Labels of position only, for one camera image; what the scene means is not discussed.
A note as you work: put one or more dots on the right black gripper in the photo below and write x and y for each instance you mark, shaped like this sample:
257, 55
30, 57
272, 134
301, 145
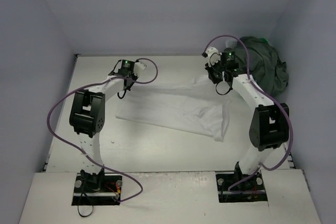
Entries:
215, 76

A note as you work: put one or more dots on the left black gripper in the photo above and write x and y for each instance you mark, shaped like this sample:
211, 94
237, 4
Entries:
128, 82

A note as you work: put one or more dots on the white t shirt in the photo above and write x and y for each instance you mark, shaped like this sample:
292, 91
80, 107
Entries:
194, 107

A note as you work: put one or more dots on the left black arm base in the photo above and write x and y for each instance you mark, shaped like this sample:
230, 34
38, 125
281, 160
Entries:
103, 189

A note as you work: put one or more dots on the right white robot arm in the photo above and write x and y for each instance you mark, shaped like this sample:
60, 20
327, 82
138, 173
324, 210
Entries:
269, 127

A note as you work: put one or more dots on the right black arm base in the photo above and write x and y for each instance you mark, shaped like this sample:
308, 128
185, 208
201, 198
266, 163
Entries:
236, 187

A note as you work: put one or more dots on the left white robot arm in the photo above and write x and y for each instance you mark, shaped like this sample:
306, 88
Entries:
88, 112

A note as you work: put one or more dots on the white laundry basket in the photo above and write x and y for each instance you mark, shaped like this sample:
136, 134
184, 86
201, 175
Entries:
231, 43

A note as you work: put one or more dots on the grey green t shirt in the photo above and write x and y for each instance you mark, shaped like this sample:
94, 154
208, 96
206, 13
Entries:
267, 69

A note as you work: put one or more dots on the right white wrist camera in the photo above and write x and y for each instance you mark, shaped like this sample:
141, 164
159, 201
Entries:
212, 55

